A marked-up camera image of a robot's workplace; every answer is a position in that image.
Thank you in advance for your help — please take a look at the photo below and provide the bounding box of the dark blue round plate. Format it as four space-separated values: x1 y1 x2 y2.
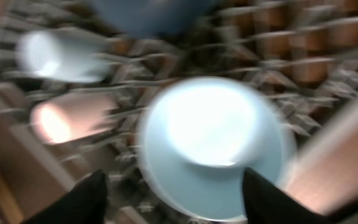
86 0 219 38

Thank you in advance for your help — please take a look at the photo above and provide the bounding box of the light blue plastic cup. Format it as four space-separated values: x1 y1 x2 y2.
15 30 110 83

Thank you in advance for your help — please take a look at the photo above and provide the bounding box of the light blue bowl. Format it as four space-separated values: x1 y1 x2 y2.
137 77 296 222

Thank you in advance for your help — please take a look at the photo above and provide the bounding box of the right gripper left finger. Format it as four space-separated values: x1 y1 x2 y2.
22 170 108 224

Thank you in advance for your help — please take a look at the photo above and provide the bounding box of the grey plastic dishwasher rack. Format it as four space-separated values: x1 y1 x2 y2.
0 1 358 223

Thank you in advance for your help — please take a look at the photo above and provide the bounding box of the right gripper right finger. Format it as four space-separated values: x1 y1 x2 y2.
242 168 330 224

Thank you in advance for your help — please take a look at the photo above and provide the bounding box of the pink plastic cup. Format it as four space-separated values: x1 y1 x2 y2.
30 93 119 145

